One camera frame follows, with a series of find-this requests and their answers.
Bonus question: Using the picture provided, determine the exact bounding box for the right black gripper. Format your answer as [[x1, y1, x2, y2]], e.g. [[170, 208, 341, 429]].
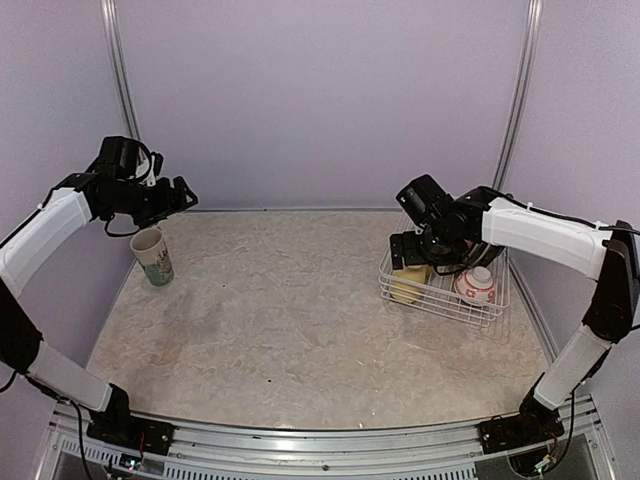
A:
[[391, 223, 463, 268]]

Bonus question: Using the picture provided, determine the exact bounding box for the aluminium frame post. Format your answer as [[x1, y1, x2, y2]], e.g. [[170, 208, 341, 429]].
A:
[[99, 0, 141, 140], [492, 0, 544, 190]]

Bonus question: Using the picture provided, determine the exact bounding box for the white red patterned bowl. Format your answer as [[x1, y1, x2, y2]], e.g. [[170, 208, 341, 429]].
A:
[[454, 266, 496, 305]]

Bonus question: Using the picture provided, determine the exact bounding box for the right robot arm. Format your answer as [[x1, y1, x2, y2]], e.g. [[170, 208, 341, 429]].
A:
[[389, 175, 639, 444]]

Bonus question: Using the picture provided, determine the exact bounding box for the left aluminium frame post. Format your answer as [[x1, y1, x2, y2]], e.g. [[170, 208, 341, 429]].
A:
[[99, 0, 141, 140]]

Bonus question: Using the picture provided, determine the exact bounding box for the front aluminium rail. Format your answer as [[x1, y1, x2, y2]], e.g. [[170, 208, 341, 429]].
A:
[[47, 394, 616, 480]]

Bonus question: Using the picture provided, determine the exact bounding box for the right aluminium frame post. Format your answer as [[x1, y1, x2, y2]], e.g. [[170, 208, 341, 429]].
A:
[[492, 0, 544, 190]]

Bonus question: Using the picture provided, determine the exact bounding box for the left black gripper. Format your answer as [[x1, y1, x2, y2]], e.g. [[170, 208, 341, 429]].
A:
[[106, 175, 198, 228]]

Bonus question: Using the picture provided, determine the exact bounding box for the pale yellow mug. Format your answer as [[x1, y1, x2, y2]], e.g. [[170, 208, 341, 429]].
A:
[[390, 265, 434, 304]]

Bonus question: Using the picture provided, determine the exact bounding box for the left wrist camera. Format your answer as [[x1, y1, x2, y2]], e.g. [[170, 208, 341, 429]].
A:
[[134, 152, 164, 187]]

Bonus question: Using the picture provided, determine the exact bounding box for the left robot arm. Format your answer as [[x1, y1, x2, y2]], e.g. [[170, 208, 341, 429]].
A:
[[1, 136, 198, 445]]

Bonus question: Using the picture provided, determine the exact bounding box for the black rimmed plate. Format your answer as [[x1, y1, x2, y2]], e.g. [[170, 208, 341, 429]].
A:
[[434, 241, 504, 275]]

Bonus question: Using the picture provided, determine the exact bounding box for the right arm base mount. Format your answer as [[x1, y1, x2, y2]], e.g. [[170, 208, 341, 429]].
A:
[[477, 387, 565, 454]]

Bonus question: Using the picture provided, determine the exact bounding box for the white wire dish rack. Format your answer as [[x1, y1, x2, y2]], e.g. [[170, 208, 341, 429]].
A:
[[378, 248, 511, 339]]

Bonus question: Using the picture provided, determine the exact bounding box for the teal floral mug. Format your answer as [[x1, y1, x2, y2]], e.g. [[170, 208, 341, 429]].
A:
[[129, 227, 174, 287]]

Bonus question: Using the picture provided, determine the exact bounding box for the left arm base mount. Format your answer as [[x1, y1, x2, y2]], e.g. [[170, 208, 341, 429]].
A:
[[87, 384, 175, 456]]

